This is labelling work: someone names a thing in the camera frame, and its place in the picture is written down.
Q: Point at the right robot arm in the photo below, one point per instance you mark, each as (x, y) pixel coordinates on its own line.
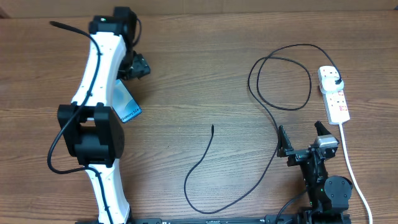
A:
(328, 195)

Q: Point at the white power strip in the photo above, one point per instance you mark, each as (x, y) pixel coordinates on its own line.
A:
(335, 103)

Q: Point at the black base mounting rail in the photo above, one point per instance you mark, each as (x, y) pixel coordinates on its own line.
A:
(268, 219)

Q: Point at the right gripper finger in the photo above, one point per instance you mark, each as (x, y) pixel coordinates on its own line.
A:
(321, 130)
(284, 141)

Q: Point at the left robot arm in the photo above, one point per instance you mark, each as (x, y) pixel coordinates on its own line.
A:
(91, 123)

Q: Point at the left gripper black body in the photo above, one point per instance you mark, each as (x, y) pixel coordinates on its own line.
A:
(132, 66)

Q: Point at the white charger plug adapter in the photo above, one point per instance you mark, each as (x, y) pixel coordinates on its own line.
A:
(329, 85)

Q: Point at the Samsung Galaxy smartphone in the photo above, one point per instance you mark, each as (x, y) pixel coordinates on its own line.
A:
(124, 104)

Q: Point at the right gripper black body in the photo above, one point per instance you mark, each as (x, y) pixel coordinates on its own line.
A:
(298, 155)

